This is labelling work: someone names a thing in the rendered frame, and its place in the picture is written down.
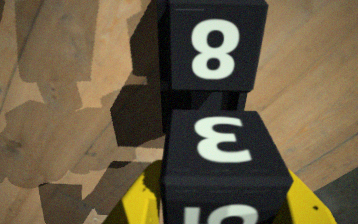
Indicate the black cube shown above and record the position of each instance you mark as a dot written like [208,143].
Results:
[221,167]
[214,45]

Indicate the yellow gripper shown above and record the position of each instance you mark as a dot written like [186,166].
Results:
[141,203]

